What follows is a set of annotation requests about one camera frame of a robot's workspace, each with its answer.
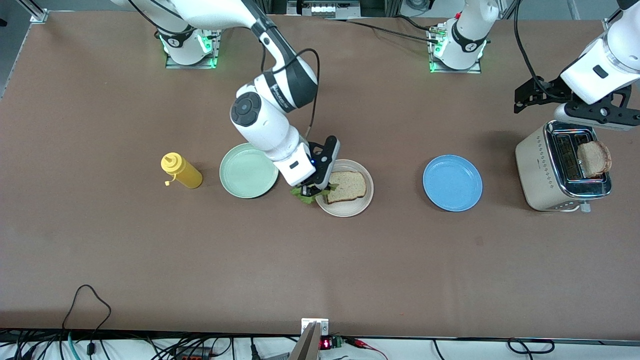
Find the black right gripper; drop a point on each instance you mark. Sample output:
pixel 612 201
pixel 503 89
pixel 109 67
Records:
pixel 312 188

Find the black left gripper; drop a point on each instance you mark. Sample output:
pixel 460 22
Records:
pixel 549 90

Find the green lettuce leaf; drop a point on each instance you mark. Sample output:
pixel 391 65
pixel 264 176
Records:
pixel 312 201

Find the brown-crust bread slice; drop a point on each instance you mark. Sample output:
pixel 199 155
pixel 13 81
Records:
pixel 595 159
pixel 350 187

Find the yellow squeeze mustard bottle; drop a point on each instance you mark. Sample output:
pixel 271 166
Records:
pixel 185 172

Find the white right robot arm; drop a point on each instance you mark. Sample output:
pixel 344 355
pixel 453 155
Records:
pixel 265 125

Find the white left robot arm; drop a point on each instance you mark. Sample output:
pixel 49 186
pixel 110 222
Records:
pixel 470 30

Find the beige plate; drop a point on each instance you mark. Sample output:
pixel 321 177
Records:
pixel 350 211

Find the pale green plate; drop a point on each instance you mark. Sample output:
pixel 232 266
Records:
pixel 245 175

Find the blue plate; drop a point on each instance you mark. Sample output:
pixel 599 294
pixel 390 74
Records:
pixel 452 183

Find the beige chrome toaster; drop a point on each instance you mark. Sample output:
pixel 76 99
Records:
pixel 537 170

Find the small red display module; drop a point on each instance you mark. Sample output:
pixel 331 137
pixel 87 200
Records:
pixel 326 344

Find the grey control box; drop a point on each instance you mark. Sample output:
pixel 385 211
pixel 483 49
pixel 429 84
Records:
pixel 322 9

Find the red black power strip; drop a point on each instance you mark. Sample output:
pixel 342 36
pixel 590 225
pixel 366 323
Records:
pixel 192 357

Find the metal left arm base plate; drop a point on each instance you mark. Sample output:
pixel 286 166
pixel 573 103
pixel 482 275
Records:
pixel 475 70

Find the aluminium frame post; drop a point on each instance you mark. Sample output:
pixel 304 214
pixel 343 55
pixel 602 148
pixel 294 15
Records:
pixel 606 23
pixel 39 15

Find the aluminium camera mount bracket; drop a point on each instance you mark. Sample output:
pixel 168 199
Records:
pixel 312 345

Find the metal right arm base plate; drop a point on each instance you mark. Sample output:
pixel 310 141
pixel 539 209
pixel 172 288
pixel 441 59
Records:
pixel 172 64

